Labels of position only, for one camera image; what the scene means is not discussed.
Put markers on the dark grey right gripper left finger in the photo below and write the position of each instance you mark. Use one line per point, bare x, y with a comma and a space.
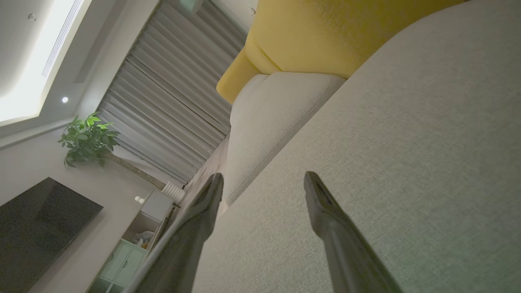
191, 244

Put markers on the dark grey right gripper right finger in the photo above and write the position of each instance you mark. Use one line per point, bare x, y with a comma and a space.
346, 256

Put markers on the pale stuffed toy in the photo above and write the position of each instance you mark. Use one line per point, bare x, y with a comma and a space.
144, 239

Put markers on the pale green TV cabinet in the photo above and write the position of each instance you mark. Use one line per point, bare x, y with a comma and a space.
156, 205

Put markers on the white ribbed plant pot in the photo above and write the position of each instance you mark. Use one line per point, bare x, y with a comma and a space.
174, 192

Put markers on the small white figurine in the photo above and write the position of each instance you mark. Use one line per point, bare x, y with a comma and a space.
140, 199

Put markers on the large grey sofa seat cushion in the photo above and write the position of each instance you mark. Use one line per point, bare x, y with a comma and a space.
407, 162

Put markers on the grey pleated curtain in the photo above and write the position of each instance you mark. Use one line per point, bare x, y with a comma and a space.
171, 101

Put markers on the green potted plant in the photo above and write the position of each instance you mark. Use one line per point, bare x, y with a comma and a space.
87, 138

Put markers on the black flat television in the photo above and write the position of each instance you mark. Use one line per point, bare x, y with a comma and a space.
36, 228

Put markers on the large yellow sofa backrest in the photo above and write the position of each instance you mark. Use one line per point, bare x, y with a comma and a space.
317, 36

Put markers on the long ceiling air vent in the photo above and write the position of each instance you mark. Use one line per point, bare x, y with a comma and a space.
61, 38

